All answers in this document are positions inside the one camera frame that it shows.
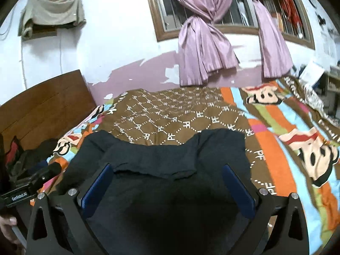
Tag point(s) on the printed cartoon blanket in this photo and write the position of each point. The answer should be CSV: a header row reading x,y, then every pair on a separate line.
x,y
186,117

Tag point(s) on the red hanging cloth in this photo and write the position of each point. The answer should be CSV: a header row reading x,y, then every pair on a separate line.
x,y
292,10

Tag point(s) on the white box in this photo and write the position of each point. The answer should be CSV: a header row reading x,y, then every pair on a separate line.
x,y
313,71

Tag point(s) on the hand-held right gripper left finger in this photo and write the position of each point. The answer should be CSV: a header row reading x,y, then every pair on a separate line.
x,y
95,188

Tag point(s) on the wooden wall box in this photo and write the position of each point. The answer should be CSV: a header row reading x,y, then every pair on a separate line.
x,y
42,33

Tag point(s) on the black wall hook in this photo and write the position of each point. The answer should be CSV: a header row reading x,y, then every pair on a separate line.
x,y
321,20

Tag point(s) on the pile of dark clothes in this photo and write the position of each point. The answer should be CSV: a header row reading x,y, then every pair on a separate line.
x,y
29,156

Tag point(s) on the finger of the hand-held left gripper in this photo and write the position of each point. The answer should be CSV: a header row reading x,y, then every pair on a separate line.
x,y
49,170

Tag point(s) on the wooden shelf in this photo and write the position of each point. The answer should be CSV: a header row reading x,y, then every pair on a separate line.
x,y
333,90

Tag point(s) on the black jacket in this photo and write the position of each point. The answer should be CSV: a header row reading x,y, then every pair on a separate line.
x,y
159,204

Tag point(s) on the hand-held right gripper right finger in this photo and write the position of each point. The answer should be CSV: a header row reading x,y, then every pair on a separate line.
x,y
239,188

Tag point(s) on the crinkled plastic bag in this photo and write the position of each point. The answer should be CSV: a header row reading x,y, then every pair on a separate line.
x,y
316,98

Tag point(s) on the pink curtain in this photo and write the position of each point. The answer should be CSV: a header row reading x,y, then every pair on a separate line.
x,y
273,47
202,47

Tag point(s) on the wooden headboard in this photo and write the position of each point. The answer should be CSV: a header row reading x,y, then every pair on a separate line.
x,y
45,106

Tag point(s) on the round wall clock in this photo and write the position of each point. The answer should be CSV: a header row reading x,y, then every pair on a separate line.
x,y
313,1

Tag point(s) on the person's left hand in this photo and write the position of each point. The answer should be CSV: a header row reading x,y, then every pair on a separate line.
x,y
9,229

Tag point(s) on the beige cloth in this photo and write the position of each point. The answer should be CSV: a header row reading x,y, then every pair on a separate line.
x,y
53,10

